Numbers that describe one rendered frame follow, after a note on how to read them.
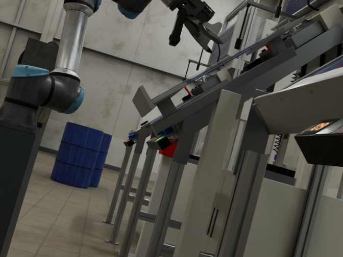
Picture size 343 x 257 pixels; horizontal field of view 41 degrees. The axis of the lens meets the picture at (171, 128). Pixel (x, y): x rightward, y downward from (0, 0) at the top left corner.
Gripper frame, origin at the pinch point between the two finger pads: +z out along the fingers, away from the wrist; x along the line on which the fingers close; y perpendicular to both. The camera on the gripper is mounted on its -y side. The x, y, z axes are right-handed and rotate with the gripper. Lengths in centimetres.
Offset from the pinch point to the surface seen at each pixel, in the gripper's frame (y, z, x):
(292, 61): 22.0, 22.2, 13.4
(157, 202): -48, 41, 117
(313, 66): 50, 39, 65
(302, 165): 173, 267, 635
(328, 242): -14, 78, 14
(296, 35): 31.8, 17.4, 17.5
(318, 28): 39.9, 21.2, 17.7
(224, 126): -18.3, 17.0, -14.3
